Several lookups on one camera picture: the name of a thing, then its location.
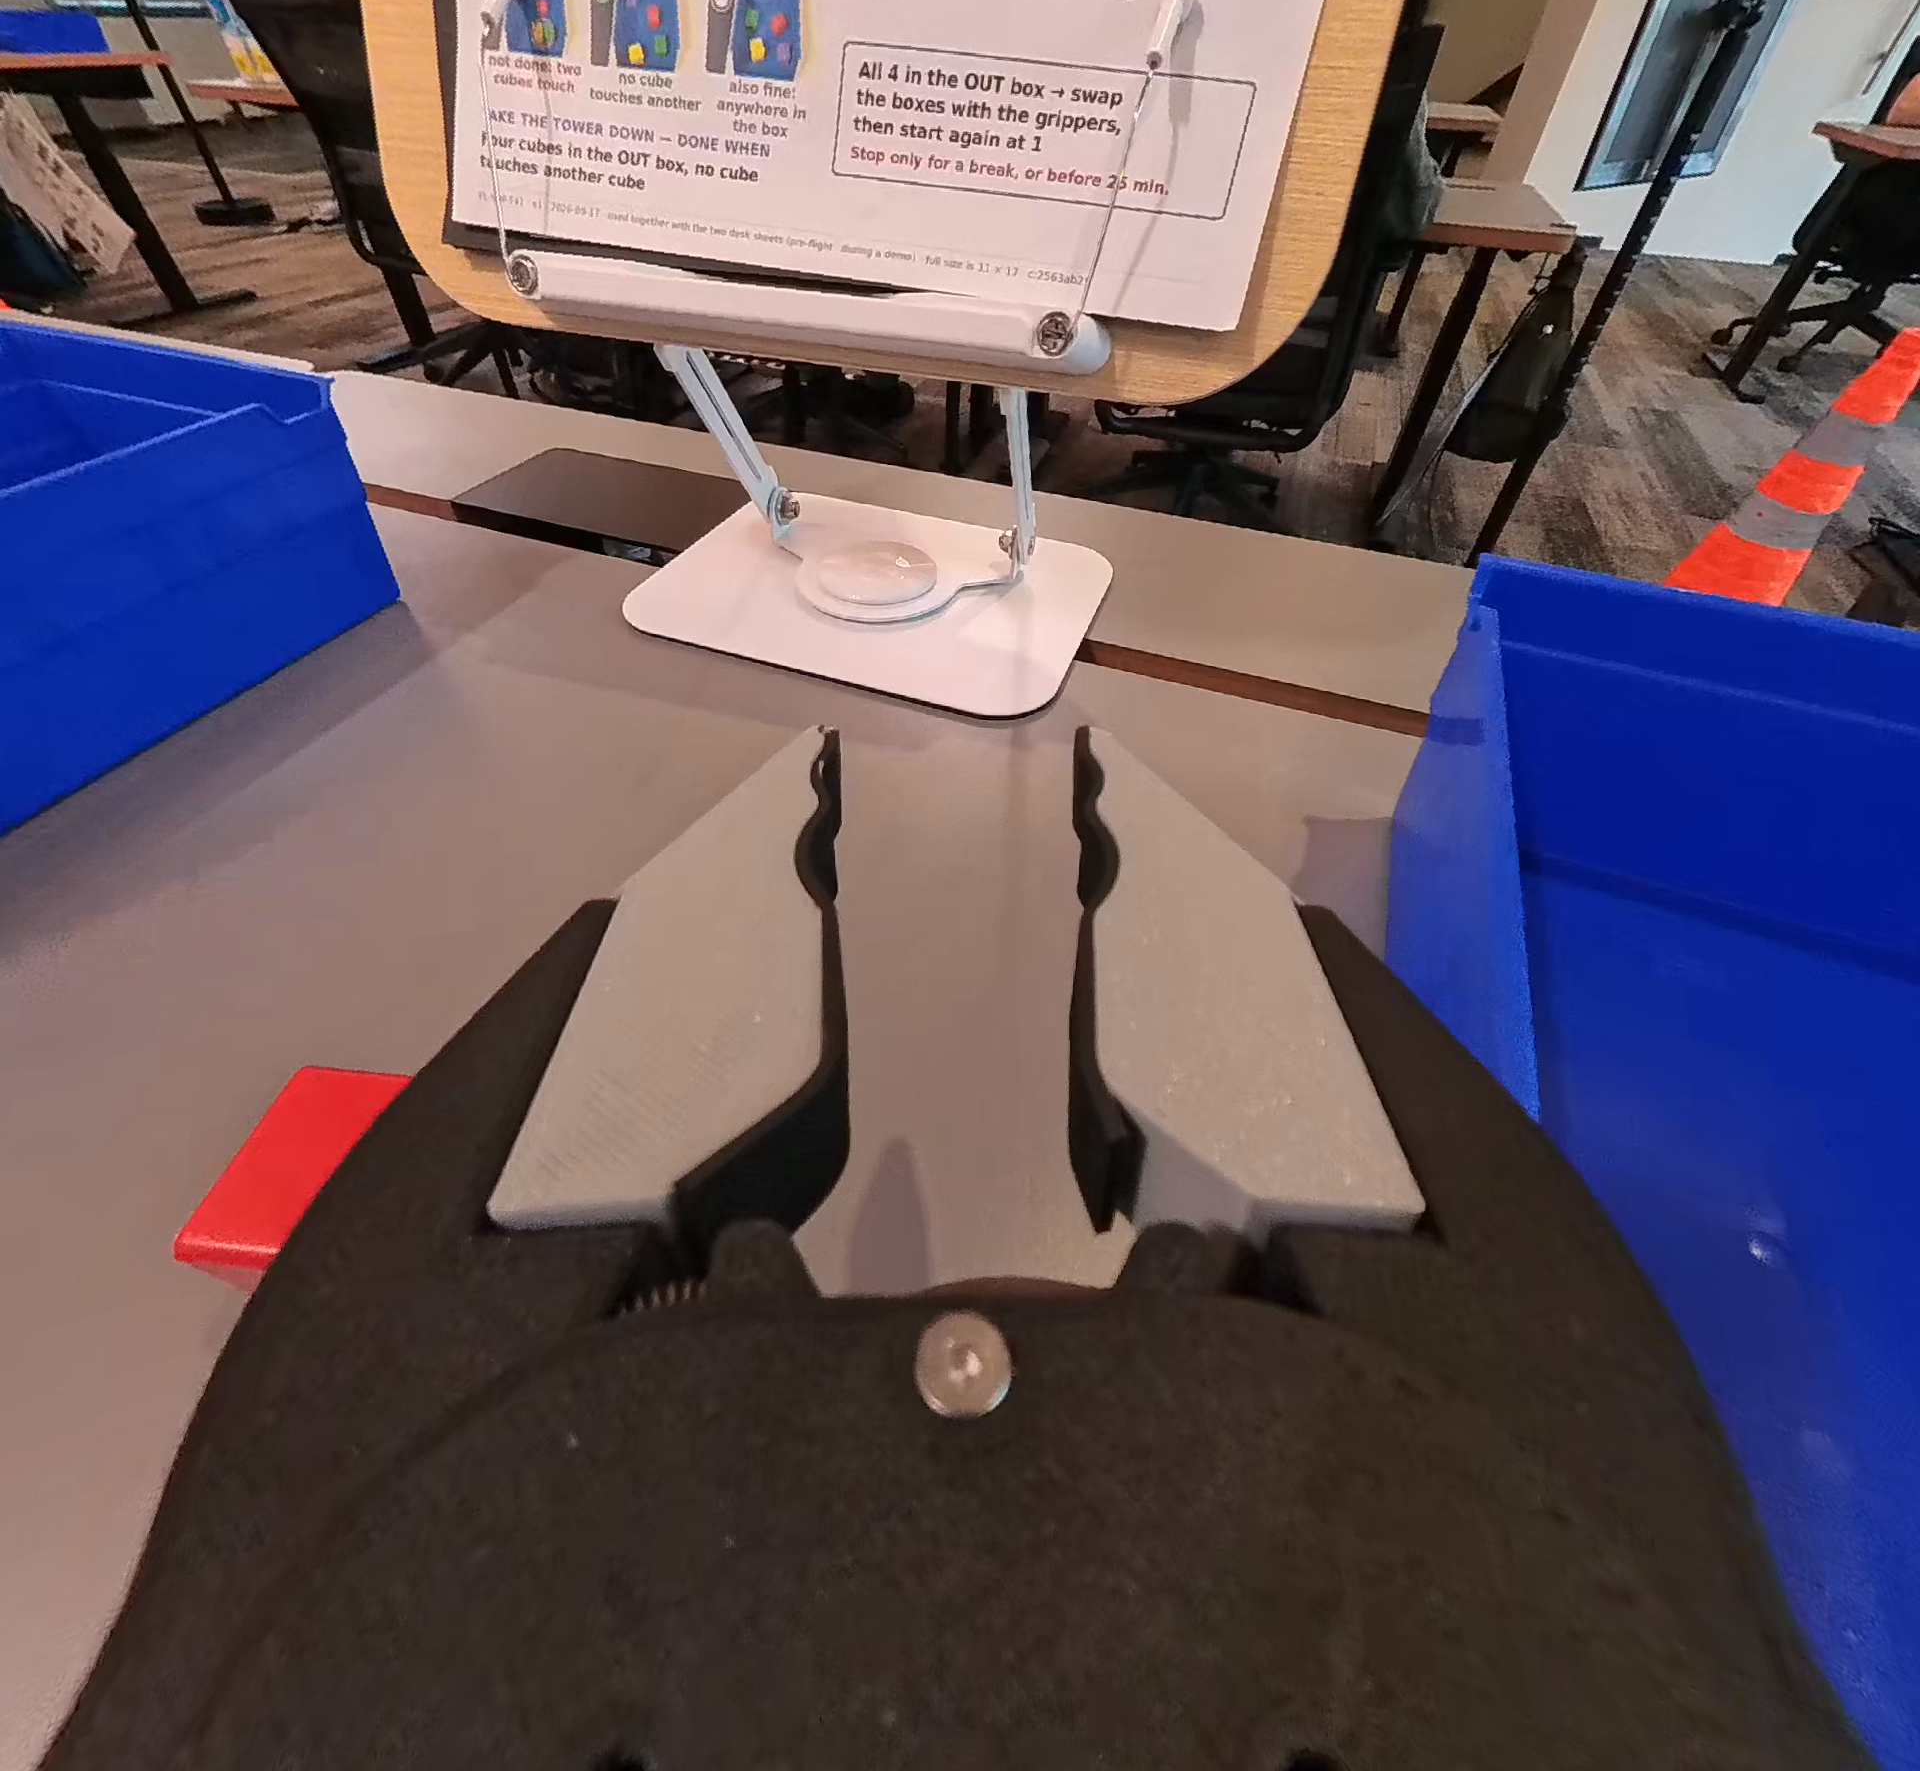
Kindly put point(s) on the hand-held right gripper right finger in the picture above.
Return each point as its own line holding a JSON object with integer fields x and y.
{"x": 1245, "y": 1054}

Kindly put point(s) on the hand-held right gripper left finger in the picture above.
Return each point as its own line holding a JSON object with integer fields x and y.
{"x": 676, "y": 1054}

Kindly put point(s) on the red magnetic cube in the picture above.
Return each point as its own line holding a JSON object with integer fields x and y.
{"x": 286, "y": 1172}

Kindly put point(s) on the blue plastic storage bin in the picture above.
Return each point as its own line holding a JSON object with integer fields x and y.
{"x": 51, "y": 35}
{"x": 1726, "y": 1054}
{"x": 181, "y": 602}

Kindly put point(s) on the white stand with wooden board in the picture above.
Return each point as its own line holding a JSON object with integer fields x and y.
{"x": 929, "y": 648}

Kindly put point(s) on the black office chair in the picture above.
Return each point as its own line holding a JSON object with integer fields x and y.
{"x": 1860, "y": 226}
{"x": 1353, "y": 346}
{"x": 302, "y": 77}

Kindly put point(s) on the dark hanging bag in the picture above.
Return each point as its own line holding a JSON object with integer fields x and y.
{"x": 1519, "y": 375}

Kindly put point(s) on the orange traffic cone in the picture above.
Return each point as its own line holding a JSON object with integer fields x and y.
{"x": 1801, "y": 482}

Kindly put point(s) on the background office desk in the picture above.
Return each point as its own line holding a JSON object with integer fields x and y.
{"x": 1497, "y": 219}
{"x": 74, "y": 64}

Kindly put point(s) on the printed instruction sheet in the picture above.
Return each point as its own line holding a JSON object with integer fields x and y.
{"x": 903, "y": 151}

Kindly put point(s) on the black notched pole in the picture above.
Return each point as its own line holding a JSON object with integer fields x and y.
{"x": 1665, "y": 166}

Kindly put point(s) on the white sign board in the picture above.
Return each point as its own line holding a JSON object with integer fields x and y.
{"x": 58, "y": 190}

